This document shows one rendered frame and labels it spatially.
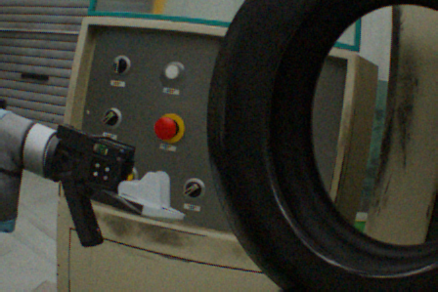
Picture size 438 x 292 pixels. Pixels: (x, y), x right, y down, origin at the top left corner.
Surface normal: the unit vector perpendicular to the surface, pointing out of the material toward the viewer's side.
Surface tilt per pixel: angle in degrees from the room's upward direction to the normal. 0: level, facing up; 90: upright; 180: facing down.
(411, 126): 90
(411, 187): 90
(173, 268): 90
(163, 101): 90
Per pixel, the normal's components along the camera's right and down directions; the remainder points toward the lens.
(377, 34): -0.09, 0.04
